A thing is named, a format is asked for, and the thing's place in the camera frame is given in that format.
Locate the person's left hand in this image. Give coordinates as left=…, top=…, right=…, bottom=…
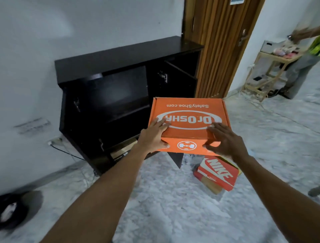
left=137, top=117, right=172, bottom=154

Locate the person's right hand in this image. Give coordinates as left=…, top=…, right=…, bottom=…
left=203, top=123, right=248, bottom=163

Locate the yellow shoebox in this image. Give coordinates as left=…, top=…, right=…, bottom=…
left=220, top=155, right=242, bottom=176

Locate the red Nike shoe box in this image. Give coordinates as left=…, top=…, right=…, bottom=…
left=192, top=156, right=240, bottom=192

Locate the orange Dr.Osha shoe box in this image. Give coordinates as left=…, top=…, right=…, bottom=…
left=148, top=97, right=232, bottom=156

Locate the dark wooden cabinet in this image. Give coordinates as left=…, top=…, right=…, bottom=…
left=54, top=36, right=204, bottom=176

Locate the person's left forearm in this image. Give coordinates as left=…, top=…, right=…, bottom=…
left=40, top=144, right=150, bottom=243

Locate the person's right forearm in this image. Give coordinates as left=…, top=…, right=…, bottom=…
left=234, top=154, right=320, bottom=243

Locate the brown wooden slatted door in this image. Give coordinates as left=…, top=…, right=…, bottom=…
left=182, top=0, right=265, bottom=98

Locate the light wooden table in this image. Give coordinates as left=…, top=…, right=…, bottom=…
left=244, top=50, right=304, bottom=102

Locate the white storage box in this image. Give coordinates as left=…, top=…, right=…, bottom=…
left=260, top=39, right=288, bottom=54

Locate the black cable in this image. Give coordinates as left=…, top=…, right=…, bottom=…
left=49, top=143, right=87, bottom=161

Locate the silver door lever handle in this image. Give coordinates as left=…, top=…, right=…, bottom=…
left=237, top=29, right=248, bottom=47

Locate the white paper wall note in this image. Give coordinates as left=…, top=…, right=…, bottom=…
left=14, top=117, right=52, bottom=137

